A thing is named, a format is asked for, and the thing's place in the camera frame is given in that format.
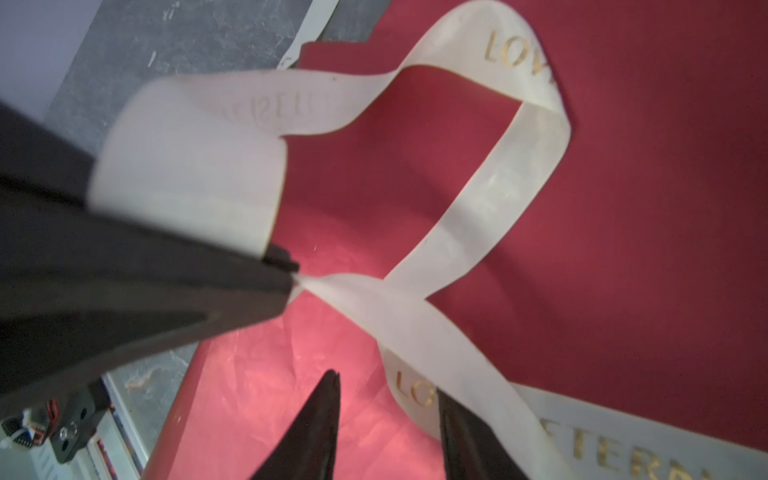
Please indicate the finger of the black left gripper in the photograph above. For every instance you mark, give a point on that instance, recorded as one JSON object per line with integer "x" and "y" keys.
{"x": 82, "y": 294}

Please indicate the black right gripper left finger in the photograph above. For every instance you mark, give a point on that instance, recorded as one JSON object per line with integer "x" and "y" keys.
{"x": 307, "y": 450}

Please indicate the cream printed ribbon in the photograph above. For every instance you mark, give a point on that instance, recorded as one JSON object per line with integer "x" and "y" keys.
{"x": 206, "y": 156}

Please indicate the dark red wrapping paper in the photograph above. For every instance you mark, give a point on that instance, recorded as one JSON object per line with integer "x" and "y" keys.
{"x": 628, "y": 303}

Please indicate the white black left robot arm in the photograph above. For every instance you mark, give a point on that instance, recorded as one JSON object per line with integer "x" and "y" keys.
{"x": 83, "y": 294}

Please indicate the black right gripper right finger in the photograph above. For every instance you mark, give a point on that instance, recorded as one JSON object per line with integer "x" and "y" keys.
{"x": 471, "y": 450}

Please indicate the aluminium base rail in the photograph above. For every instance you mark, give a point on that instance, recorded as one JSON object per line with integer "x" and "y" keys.
{"x": 92, "y": 437}

